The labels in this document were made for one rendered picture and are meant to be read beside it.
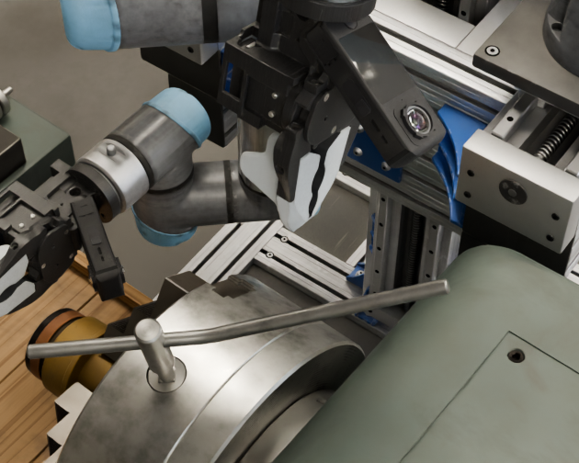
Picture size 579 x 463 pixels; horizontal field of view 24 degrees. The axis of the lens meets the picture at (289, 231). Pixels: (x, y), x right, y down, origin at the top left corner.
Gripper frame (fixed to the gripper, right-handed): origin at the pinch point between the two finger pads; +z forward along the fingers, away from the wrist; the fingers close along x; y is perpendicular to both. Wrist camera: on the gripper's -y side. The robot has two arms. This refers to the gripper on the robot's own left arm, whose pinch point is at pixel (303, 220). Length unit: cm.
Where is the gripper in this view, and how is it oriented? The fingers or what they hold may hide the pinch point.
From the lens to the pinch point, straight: 101.8
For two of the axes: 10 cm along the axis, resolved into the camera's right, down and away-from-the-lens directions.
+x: -6.0, 4.4, -6.7
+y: -7.8, -4.9, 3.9
